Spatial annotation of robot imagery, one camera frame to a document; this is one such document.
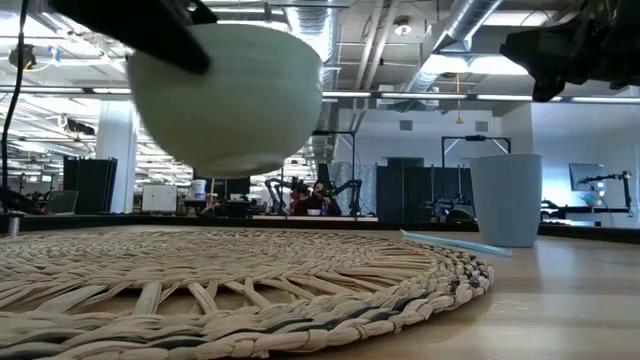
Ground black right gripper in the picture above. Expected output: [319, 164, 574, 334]
[499, 0, 640, 103]

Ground pale green bowl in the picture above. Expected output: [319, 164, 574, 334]
[126, 22, 325, 180]

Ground blue plastic cup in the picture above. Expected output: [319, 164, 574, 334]
[468, 153, 544, 249]

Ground blue drinking straw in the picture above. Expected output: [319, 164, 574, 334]
[399, 228, 514, 258]

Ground yellow hanging pendant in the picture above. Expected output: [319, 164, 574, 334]
[454, 73, 465, 125]

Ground black ceiling device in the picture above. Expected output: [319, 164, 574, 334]
[7, 43, 37, 70]

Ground black cabinet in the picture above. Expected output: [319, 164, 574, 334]
[63, 157, 119, 215]

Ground white box cabinet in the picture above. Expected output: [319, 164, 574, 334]
[141, 184, 178, 214]

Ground black partition panel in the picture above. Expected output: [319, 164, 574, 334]
[375, 164, 474, 224]

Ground person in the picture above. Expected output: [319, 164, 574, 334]
[294, 182, 344, 217]

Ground round woven straw placemat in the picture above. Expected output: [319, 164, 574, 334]
[0, 227, 496, 360]

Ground silver spiral ventilation duct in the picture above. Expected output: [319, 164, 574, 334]
[287, 0, 346, 91]
[399, 0, 504, 94]

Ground black overhead stand frame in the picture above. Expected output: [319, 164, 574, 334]
[312, 130, 357, 216]
[440, 134, 512, 169]

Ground wall monitor screen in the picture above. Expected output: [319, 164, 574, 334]
[568, 162, 608, 194]

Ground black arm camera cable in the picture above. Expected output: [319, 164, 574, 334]
[0, 0, 30, 201]

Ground black metal table frame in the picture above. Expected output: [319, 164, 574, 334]
[0, 212, 640, 241]

